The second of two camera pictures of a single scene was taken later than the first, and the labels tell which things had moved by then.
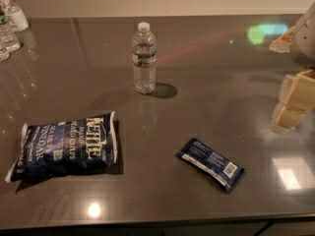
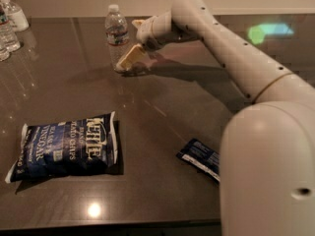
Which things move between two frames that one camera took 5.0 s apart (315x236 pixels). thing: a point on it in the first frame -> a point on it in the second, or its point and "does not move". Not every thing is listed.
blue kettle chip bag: x=68 y=147 does not move
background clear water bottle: x=9 y=40 does not move
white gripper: x=305 y=43 -> x=145 y=32
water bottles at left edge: x=17 y=20 does not move
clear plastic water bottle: x=145 y=59 -> x=116 y=35
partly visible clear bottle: x=5 y=54 does not move
